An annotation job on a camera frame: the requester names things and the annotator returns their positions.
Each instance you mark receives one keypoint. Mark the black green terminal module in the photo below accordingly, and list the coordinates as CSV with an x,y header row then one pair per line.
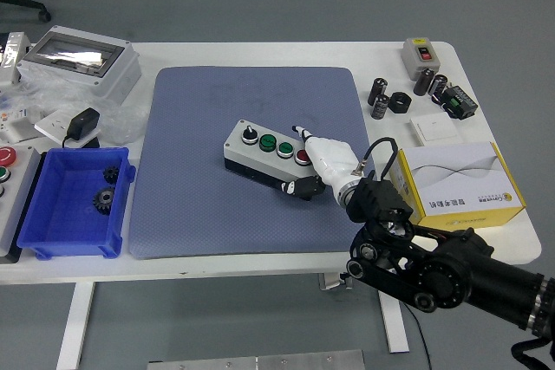
x,y
459,103

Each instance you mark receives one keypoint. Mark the yellow white carton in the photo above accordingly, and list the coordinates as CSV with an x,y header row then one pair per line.
x,y
459,179

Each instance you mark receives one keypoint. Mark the black hex nut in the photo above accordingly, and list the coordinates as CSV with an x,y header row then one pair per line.
x,y
399,103

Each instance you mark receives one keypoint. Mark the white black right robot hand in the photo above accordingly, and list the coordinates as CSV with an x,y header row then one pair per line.
x,y
331,162

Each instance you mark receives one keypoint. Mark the large black gear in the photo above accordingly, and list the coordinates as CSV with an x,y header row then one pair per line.
x,y
104,201

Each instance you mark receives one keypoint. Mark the white wall switch plate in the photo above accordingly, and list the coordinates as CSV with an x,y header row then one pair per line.
x,y
435,129

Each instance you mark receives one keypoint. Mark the blue plastic bin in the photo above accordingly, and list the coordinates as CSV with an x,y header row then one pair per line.
x,y
65,218

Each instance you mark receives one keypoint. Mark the black cylindrical capacitor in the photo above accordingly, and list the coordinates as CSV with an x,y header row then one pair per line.
x,y
377,90
439,86
423,82
380,106

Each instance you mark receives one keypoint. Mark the small black gear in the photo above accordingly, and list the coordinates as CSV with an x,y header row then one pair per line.
x,y
111,175

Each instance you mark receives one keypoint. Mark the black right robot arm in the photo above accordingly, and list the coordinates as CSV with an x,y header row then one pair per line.
x,y
451,274

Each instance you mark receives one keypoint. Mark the white silver device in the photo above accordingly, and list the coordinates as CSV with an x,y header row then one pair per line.
x,y
11,71

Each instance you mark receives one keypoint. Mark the metal under-table bracket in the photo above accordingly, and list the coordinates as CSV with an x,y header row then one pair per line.
x,y
331,281

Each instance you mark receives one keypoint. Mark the small white packaging box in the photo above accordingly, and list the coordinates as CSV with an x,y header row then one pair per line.
x,y
17,129

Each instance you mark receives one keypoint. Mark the grey emergency-stop control box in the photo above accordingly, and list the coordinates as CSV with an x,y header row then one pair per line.
x,y
21,201

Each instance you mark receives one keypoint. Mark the grey two-button switch box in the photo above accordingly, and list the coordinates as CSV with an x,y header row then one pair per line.
x,y
409,60

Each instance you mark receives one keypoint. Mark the black power adapter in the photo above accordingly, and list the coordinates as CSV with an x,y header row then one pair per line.
x,y
83,123

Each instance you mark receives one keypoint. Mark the white table leg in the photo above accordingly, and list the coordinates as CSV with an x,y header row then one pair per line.
x,y
394,326
76,326

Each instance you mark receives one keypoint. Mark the white wall socket plate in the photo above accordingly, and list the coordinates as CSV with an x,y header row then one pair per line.
x,y
50,125

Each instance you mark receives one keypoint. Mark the grey four-button control box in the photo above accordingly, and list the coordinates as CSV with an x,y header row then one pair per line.
x,y
243,161

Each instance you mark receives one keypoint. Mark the grey enclosure with clear lid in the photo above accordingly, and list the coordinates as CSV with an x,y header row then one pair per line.
x,y
117,73

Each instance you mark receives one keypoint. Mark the grey metal plate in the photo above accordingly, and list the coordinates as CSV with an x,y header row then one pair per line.
x,y
260,362

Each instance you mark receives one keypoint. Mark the clear plastic bag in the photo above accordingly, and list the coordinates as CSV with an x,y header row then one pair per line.
x,y
123,123

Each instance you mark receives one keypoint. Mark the blue-grey table mat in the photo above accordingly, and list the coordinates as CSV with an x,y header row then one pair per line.
x,y
195,127

